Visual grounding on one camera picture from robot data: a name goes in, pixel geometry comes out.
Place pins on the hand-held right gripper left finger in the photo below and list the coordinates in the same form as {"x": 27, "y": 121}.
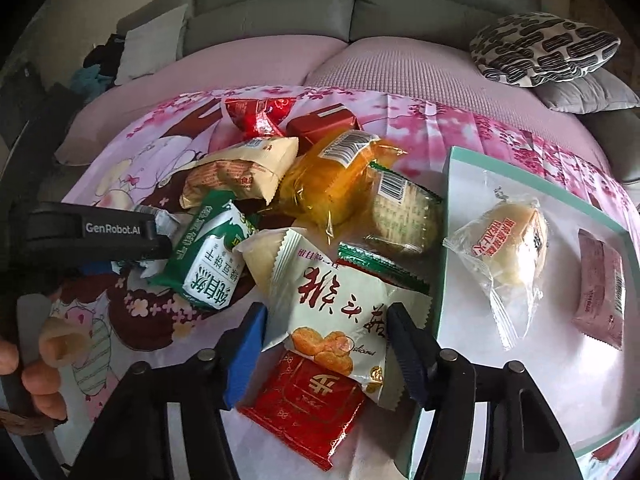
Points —
{"x": 245, "y": 355}

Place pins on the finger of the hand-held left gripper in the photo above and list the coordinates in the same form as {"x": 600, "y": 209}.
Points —
{"x": 145, "y": 249}

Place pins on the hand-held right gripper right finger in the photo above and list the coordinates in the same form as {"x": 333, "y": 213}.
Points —
{"x": 407, "y": 355}

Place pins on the green and white snack packet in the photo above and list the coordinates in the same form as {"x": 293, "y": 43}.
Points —
{"x": 205, "y": 265}

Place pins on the white snack packet orange print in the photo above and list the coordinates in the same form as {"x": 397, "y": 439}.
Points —
{"x": 340, "y": 305}

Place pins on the green-edged clear snack packet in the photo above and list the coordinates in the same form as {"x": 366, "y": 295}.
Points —
{"x": 385, "y": 267}
{"x": 400, "y": 215}

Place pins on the teal-rimmed white box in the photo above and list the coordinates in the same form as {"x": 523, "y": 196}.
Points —
{"x": 550, "y": 360}

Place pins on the orange clear snack packet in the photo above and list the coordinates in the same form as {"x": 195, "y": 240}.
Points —
{"x": 320, "y": 185}

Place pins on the person's left hand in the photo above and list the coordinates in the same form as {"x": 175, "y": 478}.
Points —
{"x": 42, "y": 385}

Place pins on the flat red snack packet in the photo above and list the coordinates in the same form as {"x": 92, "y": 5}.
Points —
{"x": 300, "y": 405}

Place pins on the cream snack packet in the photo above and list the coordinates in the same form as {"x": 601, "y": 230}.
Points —
{"x": 257, "y": 260}

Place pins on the beige snack packet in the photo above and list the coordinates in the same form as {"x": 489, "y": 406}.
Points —
{"x": 240, "y": 170}

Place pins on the clear bun packet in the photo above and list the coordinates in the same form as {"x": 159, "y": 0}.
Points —
{"x": 510, "y": 250}

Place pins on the teal cloth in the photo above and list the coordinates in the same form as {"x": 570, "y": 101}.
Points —
{"x": 90, "y": 85}

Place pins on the red foil snack packet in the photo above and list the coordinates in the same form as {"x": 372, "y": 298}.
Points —
{"x": 255, "y": 115}

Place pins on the dark clothing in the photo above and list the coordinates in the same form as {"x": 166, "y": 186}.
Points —
{"x": 102, "y": 55}

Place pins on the pink snack packet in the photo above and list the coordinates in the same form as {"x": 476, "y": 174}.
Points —
{"x": 600, "y": 290}

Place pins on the light grey pillow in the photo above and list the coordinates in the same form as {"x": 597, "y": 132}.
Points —
{"x": 150, "y": 45}

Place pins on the dark red box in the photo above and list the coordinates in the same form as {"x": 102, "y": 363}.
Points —
{"x": 325, "y": 122}

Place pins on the printed blanket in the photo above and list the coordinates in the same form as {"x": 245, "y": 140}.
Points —
{"x": 450, "y": 120}

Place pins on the pink sofa cover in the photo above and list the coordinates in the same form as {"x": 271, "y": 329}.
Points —
{"x": 400, "y": 65}

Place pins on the black and white patterned pillow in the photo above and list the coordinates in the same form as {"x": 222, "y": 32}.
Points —
{"x": 540, "y": 45}

